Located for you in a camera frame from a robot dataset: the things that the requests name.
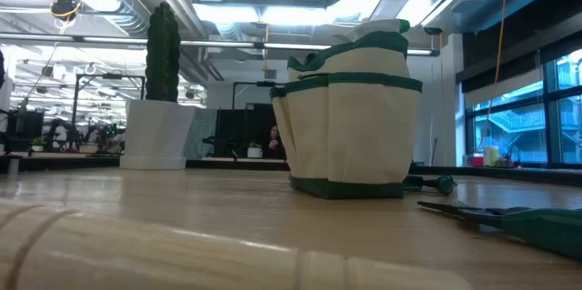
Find dark partition screen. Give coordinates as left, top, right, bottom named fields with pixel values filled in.
left=213, top=102, right=278, bottom=159

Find black ceiling cable reel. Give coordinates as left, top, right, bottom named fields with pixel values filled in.
left=48, top=0, right=84, bottom=23

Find black metal gantry frame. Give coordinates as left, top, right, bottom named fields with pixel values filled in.
left=231, top=79, right=288, bottom=109
left=70, top=73, right=146, bottom=139

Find hand rake wooden handle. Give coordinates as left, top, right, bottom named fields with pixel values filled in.
left=0, top=198, right=474, bottom=290

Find cream canvas gardening bag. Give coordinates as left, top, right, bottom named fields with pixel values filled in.
left=269, top=30, right=424, bottom=200

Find black computer monitor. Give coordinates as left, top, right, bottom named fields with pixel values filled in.
left=6, top=110, right=45, bottom=139

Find silver ceiling ventilation duct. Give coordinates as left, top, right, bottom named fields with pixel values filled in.
left=40, top=0, right=154, bottom=39

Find yellow extension cable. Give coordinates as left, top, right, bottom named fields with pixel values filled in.
left=485, top=0, right=511, bottom=121

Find person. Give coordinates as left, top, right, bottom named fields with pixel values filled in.
left=266, top=125, right=286, bottom=160

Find tall dark green cactus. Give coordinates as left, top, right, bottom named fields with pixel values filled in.
left=145, top=1, right=182, bottom=103

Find white hexagonal planter pot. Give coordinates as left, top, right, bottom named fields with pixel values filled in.
left=119, top=98, right=197, bottom=172

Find small plant white pot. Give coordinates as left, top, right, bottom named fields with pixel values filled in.
left=246, top=141, right=265, bottom=160

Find pale yellow cup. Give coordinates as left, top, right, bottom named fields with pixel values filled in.
left=483, top=145, right=500, bottom=167

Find green handled pruning shears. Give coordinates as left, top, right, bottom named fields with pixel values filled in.
left=402, top=174, right=458, bottom=195
left=416, top=200, right=582, bottom=262

